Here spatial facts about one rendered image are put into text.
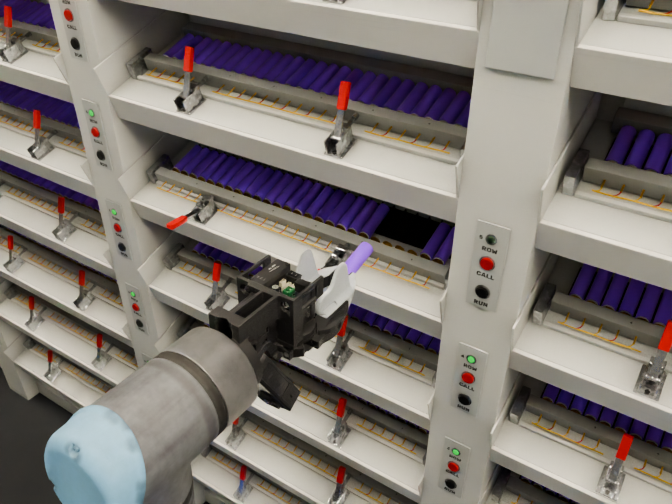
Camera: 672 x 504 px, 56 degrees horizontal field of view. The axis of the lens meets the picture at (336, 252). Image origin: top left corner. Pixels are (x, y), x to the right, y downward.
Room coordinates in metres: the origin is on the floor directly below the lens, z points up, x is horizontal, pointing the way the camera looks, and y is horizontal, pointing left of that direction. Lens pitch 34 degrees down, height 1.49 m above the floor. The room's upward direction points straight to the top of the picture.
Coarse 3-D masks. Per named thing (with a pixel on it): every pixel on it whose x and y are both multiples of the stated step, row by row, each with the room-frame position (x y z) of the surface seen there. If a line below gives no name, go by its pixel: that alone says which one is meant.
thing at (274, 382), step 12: (264, 360) 0.45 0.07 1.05; (264, 372) 0.45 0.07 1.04; (276, 372) 0.46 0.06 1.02; (264, 384) 0.45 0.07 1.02; (276, 384) 0.46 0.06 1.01; (288, 384) 0.48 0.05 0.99; (264, 396) 0.48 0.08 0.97; (276, 396) 0.46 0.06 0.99; (288, 396) 0.47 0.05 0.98; (288, 408) 0.47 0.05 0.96
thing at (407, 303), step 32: (160, 160) 1.03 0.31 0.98; (128, 192) 0.97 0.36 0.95; (160, 192) 0.98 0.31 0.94; (352, 192) 0.91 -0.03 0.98; (160, 224) 0.96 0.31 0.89; (192, 224) 0.89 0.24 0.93; (224, 224) 0.88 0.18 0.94; (448, 224) 0.81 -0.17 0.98; (256, 256) 0.83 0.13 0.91; (288, 256) 0.80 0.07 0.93; (320, 256) 0.79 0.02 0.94; (384, 288) 0.71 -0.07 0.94; (416, 288) 0.71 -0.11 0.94; (416, 320) 0.67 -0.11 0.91
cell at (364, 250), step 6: (360, 246) 0.65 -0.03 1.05; (366, 246) 0.65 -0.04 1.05; (354, 252) 0.64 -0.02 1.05; (360, 252) 0.64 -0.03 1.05; (366, 252) 0.64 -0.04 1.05; (348, 258) 0.63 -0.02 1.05; (354, 258) 0.63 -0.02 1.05; (360, 258) 0.63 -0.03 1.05; (366, 258) 0.64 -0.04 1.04; (348, 264) 0.62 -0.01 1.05; (354, 264) 0.62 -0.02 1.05; (360, 264) 0.62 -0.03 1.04; (348, 270) 0.61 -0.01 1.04; (354, 270) 0.61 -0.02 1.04
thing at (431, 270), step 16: (160, 176) 0.99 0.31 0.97; (176, 176) 0.98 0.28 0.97; (192, 192) 0.96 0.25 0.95; (208, 192) 0.93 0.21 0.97; (224, 192) 0.92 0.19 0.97; (224, 208) 0.90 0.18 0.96; (240, 208) 0.90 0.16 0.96; (256, 208) 0.88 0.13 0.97; (272, 208) 0.87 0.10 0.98; (256, 224) 0.86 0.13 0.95; (288, 224) 0.84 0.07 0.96; (304, 224) 0.83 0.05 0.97; (320, 224) 0.82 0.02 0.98; (336, 240) 0.79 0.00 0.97; (352, 240) 0.78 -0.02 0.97; (368, 240) 0.78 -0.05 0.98; (384, 256) 0.75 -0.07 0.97; (400, 256) 0.74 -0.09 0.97; (416, 256) 0.74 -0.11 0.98; (400, 272) 0.72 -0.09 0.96; (416, 272) 0.72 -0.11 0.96; (432, 272) 0.71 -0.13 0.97
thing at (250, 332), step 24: (264, 264) 0.54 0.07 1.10; (288, 264) 0.53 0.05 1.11; (240, 288) 0.51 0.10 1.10; (264, 288) 0.49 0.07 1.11; (288, 288) 0.50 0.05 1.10; (312, 288) 0.51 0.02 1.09; (216, 312) 0.45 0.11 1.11; (240, 312) 0.46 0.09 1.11; (264, 312) 0.46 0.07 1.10; (288, 312) 0.47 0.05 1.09; (312, 312) 0.51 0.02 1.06; (240, 336) 0.43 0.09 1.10; (264, 336) 0.46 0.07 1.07; (288, 336) 0.47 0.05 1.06; (312, 336) 0.49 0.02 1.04
